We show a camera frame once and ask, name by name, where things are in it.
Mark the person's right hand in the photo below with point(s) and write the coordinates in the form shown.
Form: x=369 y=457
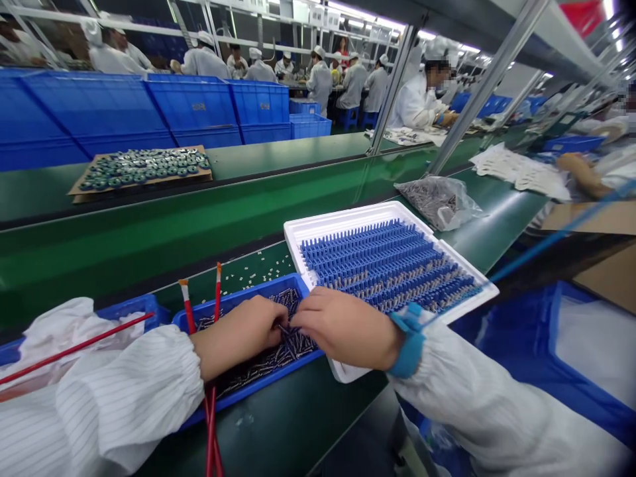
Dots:
x=348 y=330

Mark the person's left hand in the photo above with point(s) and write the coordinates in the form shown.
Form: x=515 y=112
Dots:
x=233 y=338

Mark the person's left fingers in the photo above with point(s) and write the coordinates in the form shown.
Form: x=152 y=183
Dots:
x=274 y=318

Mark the person's right fingers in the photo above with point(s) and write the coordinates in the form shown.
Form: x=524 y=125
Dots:
x=309 y=318

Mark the single small metal pin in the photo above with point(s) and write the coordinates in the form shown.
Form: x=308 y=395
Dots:
x=285 y=331

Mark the pile of small metal pins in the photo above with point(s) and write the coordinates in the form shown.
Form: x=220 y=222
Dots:
x=285 y=354

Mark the scattered small white parts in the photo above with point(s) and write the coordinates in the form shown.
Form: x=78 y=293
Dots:
x=258 y=275

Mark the shallow blue plastic tray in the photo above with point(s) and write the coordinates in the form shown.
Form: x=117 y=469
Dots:
x=298 y=365

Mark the blue comb rack with pins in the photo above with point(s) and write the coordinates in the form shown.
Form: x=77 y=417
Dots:
x=382 y=263

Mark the white foam tray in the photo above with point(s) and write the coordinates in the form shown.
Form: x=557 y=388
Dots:
x=348 y=223

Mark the blue bin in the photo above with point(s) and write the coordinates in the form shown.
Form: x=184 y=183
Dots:
x=144 y=308

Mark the green conveyor belt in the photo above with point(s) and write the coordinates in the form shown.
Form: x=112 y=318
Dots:
x=149 y=233

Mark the plastic bag of metal pins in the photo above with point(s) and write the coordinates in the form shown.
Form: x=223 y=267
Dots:
x=439 y=199

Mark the blue stools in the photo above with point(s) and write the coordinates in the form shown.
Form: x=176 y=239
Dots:
x=359 y=118

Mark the white papers with tools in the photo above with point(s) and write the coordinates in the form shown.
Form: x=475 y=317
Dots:
x=407 y=135

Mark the white cloth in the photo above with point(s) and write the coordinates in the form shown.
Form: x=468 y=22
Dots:
x=64 y=323

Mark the large blue crate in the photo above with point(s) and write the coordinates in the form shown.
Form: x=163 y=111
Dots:
x=521 y=343

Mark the brown cardboard sheet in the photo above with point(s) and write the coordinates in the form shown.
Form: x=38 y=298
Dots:
x=82 y=191

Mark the stack of blue crates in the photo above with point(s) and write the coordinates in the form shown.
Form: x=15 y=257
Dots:
x=124 y=109

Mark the pile of white sheets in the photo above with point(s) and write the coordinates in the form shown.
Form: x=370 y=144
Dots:
x=521 y=169

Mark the row of blue bins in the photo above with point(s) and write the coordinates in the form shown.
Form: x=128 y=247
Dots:
x=492 y=104

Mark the brown cardboard box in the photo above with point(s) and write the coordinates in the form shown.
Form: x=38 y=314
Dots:
x=606 y=275

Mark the small blue parts tray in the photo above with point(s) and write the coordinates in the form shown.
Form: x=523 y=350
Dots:
x=571 y=143

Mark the metal workstation frame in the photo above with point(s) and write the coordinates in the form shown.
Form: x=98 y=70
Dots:
x=497 y=64

